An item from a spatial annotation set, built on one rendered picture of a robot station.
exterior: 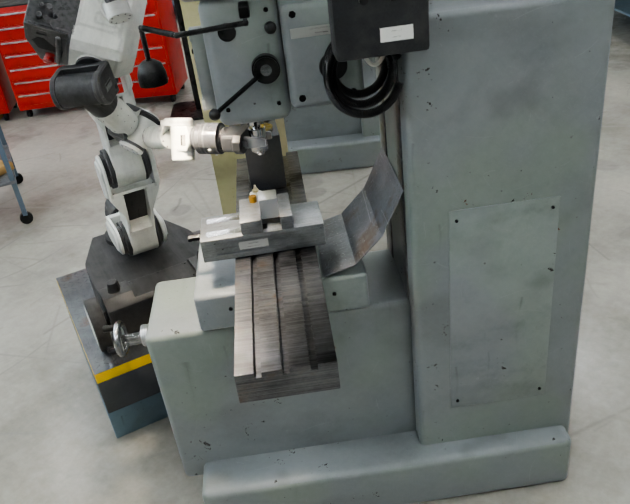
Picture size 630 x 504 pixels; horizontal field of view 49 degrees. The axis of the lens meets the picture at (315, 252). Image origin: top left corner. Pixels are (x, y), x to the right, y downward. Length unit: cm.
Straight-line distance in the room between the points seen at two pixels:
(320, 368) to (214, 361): 64
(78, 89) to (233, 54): 47
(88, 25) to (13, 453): 173
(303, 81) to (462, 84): 39
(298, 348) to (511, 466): 105
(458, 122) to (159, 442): 172
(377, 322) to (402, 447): 48
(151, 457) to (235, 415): 60
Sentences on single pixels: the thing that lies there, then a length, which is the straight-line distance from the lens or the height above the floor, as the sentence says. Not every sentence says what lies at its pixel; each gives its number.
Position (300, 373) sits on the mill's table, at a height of 91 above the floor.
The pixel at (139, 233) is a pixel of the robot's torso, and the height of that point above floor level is 73.
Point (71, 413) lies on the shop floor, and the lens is 310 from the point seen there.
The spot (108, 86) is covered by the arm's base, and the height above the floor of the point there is 141.
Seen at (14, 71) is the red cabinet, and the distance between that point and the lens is 695.
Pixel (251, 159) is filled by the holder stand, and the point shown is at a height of 105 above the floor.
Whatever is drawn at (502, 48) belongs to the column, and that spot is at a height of 146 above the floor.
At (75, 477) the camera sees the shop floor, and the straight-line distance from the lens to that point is 282.
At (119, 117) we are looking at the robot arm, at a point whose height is 129.
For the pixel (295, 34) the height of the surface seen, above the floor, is 153.
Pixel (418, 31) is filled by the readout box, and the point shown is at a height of 156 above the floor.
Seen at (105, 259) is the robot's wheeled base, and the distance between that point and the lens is 290.
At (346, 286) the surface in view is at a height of 82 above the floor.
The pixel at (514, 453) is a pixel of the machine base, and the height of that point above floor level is 18.
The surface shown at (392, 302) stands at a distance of 204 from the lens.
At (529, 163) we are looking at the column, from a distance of 185.
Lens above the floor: 191
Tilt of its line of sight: 31 degrees down
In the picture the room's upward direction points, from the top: 7 degrees counter-clockwise
